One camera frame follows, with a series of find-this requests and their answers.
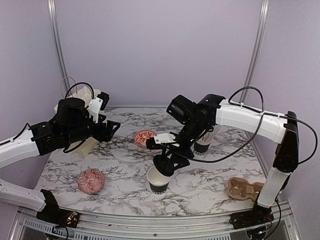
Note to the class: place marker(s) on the red geometric patterned bowl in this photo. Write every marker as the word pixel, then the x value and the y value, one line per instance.
pixel 91 181

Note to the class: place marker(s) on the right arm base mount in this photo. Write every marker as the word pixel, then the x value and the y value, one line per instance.
pixel 258 215

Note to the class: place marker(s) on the black plastic cup lid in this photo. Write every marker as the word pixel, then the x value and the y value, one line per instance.
pixel 164 165

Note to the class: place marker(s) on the aluminium front rail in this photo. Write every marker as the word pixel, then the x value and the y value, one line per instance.
pixel 98 226

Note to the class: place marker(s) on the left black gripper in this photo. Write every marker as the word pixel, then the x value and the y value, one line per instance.
pixel 101 136

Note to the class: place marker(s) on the black cup holding straws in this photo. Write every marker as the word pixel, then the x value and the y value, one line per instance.
pixel 202 145

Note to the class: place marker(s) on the brown cardboard cup carrier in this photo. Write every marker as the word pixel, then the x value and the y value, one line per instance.
pixel 241 189

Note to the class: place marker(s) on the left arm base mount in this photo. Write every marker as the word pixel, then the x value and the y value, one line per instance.
pixel 52 213

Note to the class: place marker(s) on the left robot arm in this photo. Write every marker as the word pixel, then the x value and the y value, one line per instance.
pixel 74 122

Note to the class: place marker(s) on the black paper coffee cup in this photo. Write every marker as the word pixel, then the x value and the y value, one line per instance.
pixel 158 182

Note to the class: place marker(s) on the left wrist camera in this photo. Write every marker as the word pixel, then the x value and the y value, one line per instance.
pixel 97 104

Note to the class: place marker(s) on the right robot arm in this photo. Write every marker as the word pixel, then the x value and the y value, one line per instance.
pixel 212 110

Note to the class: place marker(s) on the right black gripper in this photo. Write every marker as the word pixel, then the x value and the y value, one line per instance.
pixel 177 155

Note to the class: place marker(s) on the red floral small bowl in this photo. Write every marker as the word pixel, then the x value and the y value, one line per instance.
pixel 142 136

